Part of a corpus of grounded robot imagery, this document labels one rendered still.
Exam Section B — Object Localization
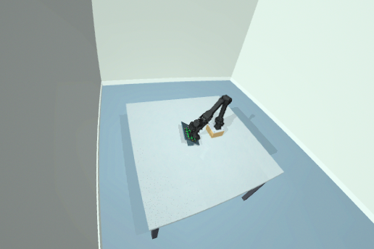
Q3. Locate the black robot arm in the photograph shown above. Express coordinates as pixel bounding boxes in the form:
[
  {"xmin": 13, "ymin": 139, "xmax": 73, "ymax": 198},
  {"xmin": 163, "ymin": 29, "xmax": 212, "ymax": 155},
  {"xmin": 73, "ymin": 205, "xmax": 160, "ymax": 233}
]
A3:
[{"xmin": 188, "ymin": 95, "xmax": 232, "ymax": 132}]

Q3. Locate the dark grey switch panel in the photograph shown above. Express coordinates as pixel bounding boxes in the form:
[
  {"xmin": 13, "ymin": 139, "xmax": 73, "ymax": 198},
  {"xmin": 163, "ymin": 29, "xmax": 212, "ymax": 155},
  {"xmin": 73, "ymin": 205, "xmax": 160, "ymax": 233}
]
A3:
[{"xmin": 181, "ymin": 122, "xmax": 200, "ymax": 145}]

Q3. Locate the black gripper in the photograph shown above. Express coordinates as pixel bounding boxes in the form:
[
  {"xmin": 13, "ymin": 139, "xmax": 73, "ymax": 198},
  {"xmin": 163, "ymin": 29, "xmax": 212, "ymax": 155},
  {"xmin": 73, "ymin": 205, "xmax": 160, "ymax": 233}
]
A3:
[{"xmin": 188, "ymin": 127, "xmax": 203, "ymax": 140}]

